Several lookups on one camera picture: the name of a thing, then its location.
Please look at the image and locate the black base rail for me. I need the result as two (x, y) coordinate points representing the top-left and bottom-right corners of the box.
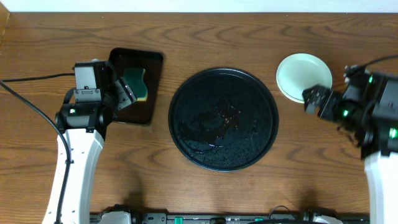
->
(90, 204), (370, 224)

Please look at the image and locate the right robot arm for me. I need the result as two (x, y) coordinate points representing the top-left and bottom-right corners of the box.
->
(302, 73), (397, 223)

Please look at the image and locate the black rectangular water tray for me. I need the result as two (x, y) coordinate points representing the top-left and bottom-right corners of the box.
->
(109, 47), (164, 125)

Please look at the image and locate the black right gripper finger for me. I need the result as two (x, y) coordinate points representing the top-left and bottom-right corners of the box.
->
(302, 85), (331, 100)
(304, 96), (320, 114)

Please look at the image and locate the yellow plate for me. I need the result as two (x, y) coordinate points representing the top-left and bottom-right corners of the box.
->
(276, 81), (304, 104)

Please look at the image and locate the round black serving tray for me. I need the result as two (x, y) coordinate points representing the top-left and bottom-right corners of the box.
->
(168, 67), (279, 172)

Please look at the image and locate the green and yellow sponge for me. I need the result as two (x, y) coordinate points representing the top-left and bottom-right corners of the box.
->
(123, 68), (148, 102)

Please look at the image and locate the white plate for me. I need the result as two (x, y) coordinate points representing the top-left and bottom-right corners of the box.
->
(275, 53), (333, 101)

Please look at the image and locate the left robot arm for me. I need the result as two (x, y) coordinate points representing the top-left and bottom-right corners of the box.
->
(43, 60), (136, 223)

